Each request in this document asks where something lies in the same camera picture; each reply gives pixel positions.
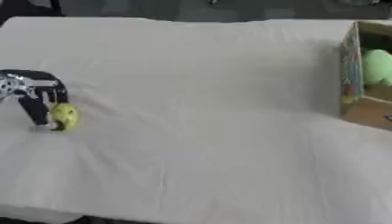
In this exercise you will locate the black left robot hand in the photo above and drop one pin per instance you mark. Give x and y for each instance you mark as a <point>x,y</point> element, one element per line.
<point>34,105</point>

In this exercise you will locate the yellow-green toy fruit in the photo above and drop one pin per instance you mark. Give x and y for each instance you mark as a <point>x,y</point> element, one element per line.
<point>65,116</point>

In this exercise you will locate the tan cardboard box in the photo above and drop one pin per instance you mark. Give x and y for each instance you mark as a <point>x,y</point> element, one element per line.
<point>365,110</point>

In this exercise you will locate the black chair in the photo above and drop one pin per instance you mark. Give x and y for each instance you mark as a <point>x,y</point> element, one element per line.
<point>25,7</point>

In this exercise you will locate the light green soft toy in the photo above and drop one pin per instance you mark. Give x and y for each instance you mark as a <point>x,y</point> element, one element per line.
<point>377,67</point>

